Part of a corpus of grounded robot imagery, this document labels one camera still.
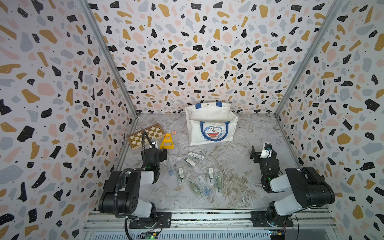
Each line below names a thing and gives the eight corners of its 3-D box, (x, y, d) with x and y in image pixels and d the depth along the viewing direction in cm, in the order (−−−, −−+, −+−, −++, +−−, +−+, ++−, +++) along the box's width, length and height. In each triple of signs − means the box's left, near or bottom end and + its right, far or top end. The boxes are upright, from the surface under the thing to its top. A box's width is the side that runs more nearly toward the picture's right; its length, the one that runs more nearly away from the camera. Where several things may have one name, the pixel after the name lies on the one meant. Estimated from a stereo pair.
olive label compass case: (201, 200, 82) (201, 199, 80) (188, 183, 88) (187, 181, 86) (204, 197, 83) (205, 196, 82) (191, 180, 89) (191, 178, 88)
